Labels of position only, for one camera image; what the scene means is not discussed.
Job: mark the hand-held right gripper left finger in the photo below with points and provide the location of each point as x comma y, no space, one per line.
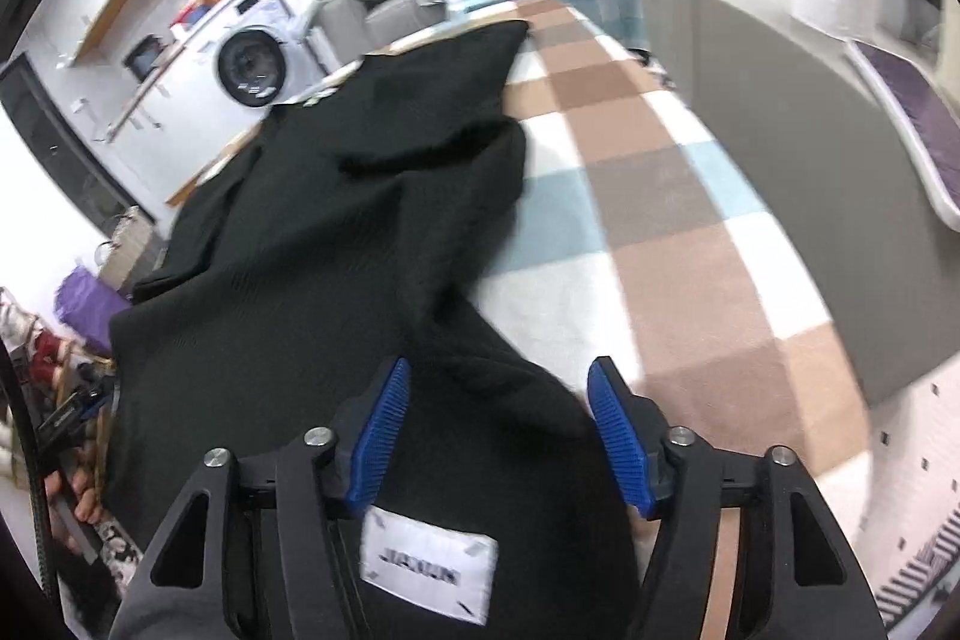
382,437

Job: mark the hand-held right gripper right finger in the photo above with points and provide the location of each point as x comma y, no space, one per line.
619,430

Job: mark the black knit sweater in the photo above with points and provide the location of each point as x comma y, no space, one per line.
337,235

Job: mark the person's left hand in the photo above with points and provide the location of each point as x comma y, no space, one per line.
75,505

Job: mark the purple bag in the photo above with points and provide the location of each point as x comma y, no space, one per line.
86,310

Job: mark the wicker basket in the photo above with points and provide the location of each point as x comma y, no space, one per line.
127,250

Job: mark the brown blue checked blanket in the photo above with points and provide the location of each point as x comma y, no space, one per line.
637,197

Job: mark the black glass door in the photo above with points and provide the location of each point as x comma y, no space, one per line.
60,145

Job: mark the grey panel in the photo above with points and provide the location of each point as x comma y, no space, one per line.
810,175

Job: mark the striped rug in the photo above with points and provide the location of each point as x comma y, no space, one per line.
915,580

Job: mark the white kitchen counter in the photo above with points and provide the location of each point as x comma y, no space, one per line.
187,108

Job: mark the black pot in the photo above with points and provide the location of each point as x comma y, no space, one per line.
142,57

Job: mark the white washing machine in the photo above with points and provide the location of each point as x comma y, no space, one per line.
251,63

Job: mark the purple striped mat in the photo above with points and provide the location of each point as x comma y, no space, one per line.
926,115

